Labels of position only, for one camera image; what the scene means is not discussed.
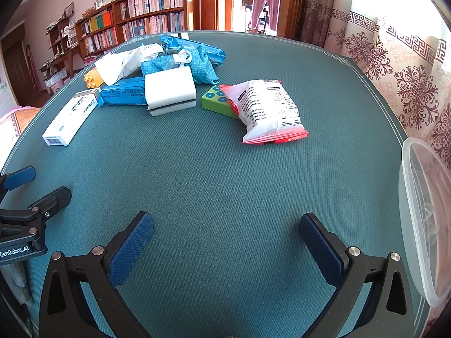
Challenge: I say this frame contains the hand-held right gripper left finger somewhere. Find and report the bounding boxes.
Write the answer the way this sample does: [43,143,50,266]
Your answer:
[39,211,156,338]

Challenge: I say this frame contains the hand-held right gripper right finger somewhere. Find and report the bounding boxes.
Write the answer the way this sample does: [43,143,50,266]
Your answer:
[299,213,414,338]

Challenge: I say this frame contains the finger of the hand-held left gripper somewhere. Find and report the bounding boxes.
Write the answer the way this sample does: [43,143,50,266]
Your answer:
[27,186,72,224]
[0,166,36,203]

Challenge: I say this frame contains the clear plastic container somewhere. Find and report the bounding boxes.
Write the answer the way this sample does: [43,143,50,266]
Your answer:
[398,137,451,307]

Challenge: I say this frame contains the orange yellow toy brick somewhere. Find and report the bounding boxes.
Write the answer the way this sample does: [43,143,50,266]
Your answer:
[83,67,106,90]

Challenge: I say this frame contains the white plastic pouch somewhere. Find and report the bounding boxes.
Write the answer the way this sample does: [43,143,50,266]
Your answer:
[94,43,164,86]

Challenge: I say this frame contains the white red snack packet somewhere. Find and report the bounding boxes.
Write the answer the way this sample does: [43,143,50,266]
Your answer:
[219,79,309,145]

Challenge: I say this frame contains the white sponge black stripe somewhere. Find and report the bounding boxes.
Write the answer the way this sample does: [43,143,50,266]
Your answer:
[144,65,198,117]

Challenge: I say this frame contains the green block blue dots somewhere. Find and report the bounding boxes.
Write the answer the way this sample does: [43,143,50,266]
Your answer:
[201,84,240,119]

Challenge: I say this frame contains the teal mesh bag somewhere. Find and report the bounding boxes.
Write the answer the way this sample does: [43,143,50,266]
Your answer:
[141,40,221,85]

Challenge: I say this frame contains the long blue packet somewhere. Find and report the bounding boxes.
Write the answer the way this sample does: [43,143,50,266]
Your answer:
[160,34,226,67]

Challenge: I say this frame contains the wooden side shelf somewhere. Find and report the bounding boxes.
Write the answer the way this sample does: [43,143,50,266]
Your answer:
[39,16,83,92]

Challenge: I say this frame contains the maroon patterned white curtain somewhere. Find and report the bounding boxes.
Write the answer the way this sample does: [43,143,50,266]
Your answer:
[301,0,451,170]

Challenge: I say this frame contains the wooden bookshelf with books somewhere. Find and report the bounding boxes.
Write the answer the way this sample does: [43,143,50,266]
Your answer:
[76,0,201,60]

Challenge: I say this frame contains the wooden door with knob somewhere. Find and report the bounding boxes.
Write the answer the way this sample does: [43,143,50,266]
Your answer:
[278,0,312,41]

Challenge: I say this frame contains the pink hanging pants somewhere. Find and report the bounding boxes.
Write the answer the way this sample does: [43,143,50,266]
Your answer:
[248,0,282,34]

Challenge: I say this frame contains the wooden door frame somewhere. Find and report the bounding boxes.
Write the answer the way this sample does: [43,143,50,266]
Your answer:
[201,0,233,32]

